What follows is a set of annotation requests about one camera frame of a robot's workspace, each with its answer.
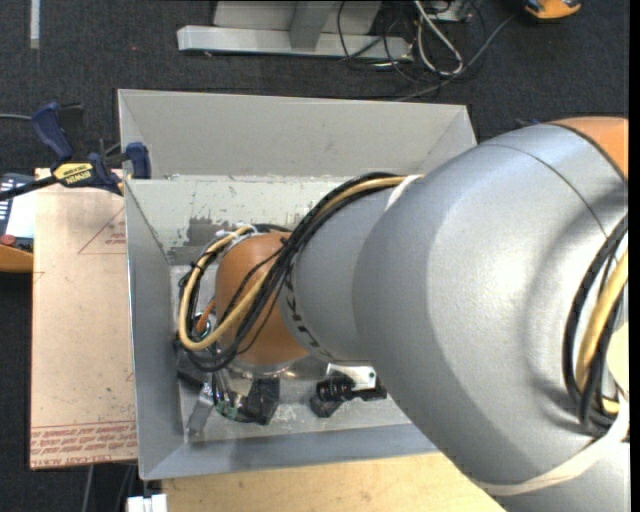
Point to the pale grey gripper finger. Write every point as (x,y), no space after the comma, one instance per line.
(200,412)

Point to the orange thin object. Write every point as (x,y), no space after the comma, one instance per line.
(206,317)

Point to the brown cardboard board red print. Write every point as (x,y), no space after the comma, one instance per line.
(80,325)

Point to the grey metal bin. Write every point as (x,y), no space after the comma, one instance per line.
(280,140)

